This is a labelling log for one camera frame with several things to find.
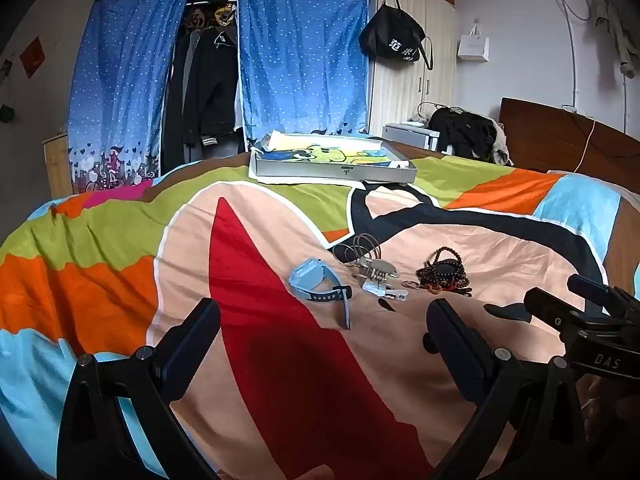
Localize pile of dark clothes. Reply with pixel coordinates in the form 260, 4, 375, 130
425, 106, 513, 167

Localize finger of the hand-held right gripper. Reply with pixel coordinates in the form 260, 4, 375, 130
523, 287, 603, 343
567, 274, 640, 323

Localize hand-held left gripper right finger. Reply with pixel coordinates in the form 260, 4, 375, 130
422, 299, 587, 480

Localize light wooden wardrobe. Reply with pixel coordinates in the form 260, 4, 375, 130
367, 0, 460, 151

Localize dark hanging clothes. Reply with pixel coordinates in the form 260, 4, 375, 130
161, 0, 247, 167

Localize blue dotted curtain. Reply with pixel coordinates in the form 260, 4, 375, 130
66, 0, 197, 195
236, 0, 372, 153

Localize light wooden cabinet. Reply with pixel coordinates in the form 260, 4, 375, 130
41, 132, 71, 198

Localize red wall paper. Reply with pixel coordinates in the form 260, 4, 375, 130
22, 37, 47, 78

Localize dark bead bracelets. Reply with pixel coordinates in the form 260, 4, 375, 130
416, 246, 471, 293

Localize grey shallow box tray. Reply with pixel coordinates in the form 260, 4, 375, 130
248, 131, 418, 184

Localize white wall cable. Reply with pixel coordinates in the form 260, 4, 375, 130
547, 0, 591, 111

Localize grey flat box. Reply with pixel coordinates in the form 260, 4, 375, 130
382, 122, 442, 153

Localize black drawstring bag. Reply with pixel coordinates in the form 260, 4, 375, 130
359, 0, 435, 71

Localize colourful patchwork blanket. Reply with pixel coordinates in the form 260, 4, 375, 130
0, 152, 640, 480

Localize white paper bag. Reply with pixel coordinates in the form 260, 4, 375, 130
457, 24, 489, 63

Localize brown wooden headboard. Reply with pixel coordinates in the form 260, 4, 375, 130
500, 97, 640, 191

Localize light blue wrist watch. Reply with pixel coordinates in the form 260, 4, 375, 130
290, 258, 353, 331

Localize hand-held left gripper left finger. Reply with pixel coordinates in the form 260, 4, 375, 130
57, 297, 222, 480

